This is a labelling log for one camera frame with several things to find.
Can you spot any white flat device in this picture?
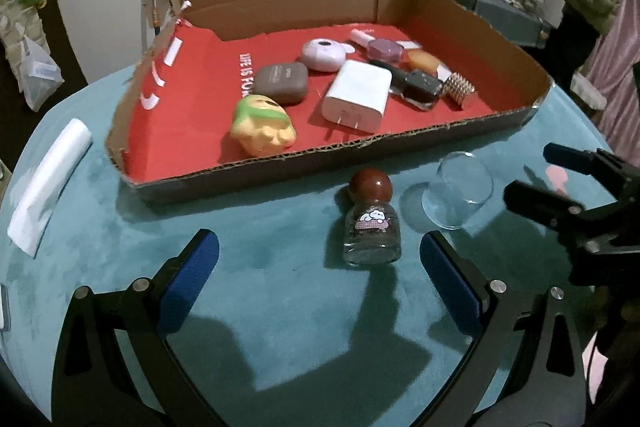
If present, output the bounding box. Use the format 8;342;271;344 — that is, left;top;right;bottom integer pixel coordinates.
0;284;12;333

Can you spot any clear glass cup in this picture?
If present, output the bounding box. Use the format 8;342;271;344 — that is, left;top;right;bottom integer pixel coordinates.
421;151;493;230

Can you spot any small glass bottle brown cap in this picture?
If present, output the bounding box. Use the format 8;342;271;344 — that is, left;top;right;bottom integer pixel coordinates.
342;168;402;266

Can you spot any side table with dark cloth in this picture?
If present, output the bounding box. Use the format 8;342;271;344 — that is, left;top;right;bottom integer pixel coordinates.
432;0;556;48

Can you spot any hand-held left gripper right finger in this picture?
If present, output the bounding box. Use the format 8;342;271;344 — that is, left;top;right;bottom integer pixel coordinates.
420;231;587;427

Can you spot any hanging clear plastic bag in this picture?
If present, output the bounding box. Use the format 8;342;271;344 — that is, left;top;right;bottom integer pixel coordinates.
20;34;65;112

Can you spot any yellow and green toy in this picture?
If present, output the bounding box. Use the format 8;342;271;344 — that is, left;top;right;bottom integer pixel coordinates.
230;94;297;156

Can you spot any cardboard box with red lining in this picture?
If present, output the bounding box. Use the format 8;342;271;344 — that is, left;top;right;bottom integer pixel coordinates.
105;0;553;206

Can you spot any gold spiked block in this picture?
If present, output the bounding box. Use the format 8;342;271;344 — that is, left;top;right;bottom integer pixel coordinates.
442;72;476;109

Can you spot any orange oval case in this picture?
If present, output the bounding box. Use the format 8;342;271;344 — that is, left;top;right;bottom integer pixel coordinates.
404;49;441;75

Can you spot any black nail polish bottle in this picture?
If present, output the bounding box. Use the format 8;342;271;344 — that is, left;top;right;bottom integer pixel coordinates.
369;59;446;111

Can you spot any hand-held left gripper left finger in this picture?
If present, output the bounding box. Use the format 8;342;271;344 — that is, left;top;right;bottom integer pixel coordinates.
51;229;226;427

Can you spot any white plastic bag roll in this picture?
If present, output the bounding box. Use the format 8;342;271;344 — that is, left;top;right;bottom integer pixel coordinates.
7;118;94;258

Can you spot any white charger plug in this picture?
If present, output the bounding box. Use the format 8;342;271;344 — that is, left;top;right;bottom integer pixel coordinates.
321;59;393;135

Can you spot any purple nail polish bottle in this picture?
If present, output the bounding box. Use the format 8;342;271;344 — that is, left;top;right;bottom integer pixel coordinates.
349;29;405;62

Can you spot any hanging fabric organizer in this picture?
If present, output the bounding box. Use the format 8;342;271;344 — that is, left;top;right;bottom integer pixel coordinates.
0;0;51;78

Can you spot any pink curtain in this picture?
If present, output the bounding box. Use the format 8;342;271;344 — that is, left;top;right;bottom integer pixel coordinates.
585;0;640;152

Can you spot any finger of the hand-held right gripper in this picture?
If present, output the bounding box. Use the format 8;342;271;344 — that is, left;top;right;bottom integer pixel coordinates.
503;181;585;230
543;143;628;190

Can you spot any grey-brown earbud case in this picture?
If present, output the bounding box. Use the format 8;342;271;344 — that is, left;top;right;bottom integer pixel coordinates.
254;62;310;105

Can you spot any lilac round earbud case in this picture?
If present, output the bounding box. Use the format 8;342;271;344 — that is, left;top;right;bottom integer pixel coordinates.
301;38;347;72

